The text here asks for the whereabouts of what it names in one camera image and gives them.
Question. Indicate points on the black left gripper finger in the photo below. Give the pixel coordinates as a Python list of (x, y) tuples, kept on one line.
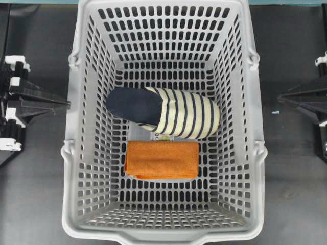
[(28, 90), (27, 111)]

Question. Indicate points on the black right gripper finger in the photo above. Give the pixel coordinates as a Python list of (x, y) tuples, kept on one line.
[(312, 89), (314, 109)]

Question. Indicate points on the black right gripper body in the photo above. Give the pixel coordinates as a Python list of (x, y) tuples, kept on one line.
[(320, 63)]

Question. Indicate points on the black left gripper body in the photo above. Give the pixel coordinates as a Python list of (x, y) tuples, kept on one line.
[(13, 129)]

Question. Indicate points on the grey plastic shopping basket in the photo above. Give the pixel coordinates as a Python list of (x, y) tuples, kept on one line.
[(203, 47)]

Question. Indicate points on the orange folded cloth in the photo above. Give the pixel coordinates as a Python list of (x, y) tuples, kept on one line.
[(153, 160)]

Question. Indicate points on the white label card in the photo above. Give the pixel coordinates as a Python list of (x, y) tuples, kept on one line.
[(137, 133)]

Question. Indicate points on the navy striped cream slipper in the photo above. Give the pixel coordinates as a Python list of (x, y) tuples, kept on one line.
[(166, 111)]

